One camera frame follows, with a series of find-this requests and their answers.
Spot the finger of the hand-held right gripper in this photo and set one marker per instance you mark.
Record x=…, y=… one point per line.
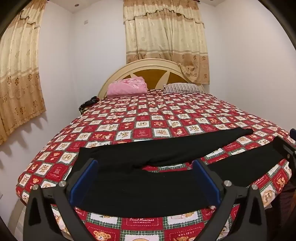
x=283, y=148

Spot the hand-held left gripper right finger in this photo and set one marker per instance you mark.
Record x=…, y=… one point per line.
x=205, y=182

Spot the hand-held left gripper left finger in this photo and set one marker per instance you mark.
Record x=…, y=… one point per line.
x=86, y=179

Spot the black pants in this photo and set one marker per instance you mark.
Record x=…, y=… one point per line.
x=138, y=176

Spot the black bag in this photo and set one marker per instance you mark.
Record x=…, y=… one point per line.
x=89, y=104

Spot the red teddy bear printed bedspread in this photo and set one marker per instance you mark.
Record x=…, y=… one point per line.
x=148, y=115

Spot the striped pillow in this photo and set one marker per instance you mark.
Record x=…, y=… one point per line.
x=182, y=88

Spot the pink pillow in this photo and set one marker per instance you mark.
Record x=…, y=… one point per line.
x=127, y=87

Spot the cream wooden headboard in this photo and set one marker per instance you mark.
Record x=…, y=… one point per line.
x=148, y=74

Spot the beige floral curtain with valance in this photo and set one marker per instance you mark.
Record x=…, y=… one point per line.
x=166, y=39

